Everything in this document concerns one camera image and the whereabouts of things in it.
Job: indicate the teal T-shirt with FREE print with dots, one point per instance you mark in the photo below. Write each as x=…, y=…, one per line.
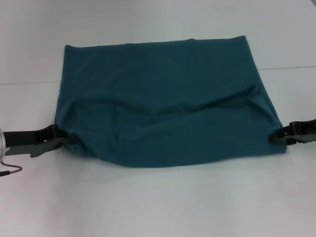
x=160, y=111

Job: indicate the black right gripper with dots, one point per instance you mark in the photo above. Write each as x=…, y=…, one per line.
x=302, y=130

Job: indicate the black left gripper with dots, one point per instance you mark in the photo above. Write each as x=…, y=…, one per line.
x=29, y=142

